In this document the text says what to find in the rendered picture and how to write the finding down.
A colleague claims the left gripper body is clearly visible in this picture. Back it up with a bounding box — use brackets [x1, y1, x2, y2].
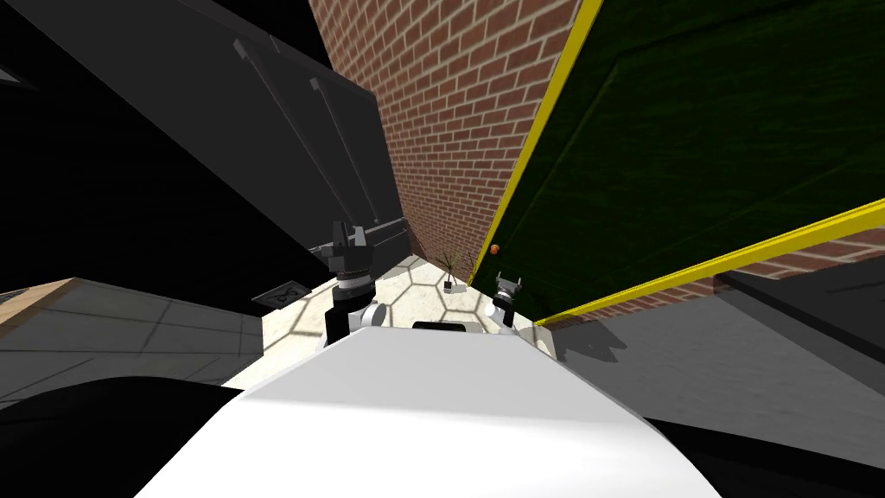
[312, 243, 375, 278]

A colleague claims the small potted plant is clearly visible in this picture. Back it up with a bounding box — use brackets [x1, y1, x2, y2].
[434, 252, 466, 295]

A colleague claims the grey patterned floor mat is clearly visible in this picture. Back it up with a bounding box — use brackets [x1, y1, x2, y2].
[251, 280, 312, 310]

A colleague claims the dark grey wardrobe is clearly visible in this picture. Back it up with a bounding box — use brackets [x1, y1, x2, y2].
[0, 0, 413, 279]

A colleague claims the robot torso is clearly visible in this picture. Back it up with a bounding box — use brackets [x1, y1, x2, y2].
[134, 319, 723, 498]

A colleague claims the dark green door leaf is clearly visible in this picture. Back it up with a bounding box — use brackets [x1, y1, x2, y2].
[471, 0, 885, 322]

